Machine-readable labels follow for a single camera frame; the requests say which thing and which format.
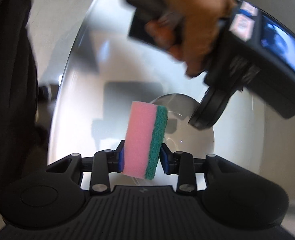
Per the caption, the pink green scrub sponge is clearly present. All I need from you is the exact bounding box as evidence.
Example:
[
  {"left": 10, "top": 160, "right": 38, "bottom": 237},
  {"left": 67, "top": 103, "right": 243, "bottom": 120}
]
[{"left": 122, "top": 101, "right": 168, "bottom": 180}]

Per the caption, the white ceramic bowl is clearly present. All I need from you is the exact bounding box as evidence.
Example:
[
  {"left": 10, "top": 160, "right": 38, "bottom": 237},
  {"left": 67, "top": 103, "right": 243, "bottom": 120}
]
[{"left": 48, "top": 0, "right": 264, "bottom": 173}]

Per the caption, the person left hand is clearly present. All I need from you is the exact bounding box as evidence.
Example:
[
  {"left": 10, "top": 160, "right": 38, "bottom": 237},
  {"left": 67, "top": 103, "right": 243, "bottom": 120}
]
[{"left": 145, "top": 0, "right": 235, "bottom": 78}]

